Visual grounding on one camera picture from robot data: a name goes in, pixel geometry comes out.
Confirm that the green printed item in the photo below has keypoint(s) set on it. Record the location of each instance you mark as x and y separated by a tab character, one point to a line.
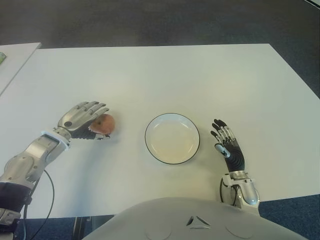
2	58

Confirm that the red yellow apple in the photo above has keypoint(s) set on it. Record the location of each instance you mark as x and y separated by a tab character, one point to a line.
106	125

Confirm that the dark table frame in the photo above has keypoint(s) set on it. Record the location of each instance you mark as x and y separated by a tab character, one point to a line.
92	221

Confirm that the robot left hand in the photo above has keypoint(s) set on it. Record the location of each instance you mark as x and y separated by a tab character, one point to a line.
72	120

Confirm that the adjacent white table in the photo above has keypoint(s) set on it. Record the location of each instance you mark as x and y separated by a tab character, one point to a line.
17	62

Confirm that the robot left arm silver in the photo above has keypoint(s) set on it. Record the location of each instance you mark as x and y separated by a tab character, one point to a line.
32	157

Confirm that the white plate black rim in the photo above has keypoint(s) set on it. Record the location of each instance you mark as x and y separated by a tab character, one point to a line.
172	147

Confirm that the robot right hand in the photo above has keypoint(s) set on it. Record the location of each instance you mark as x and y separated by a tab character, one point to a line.
235	157

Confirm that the robot right arm silver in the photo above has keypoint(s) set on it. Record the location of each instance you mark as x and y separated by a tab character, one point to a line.
247	192

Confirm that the grey robot torso shell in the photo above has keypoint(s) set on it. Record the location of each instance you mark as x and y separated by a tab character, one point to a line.
195	225

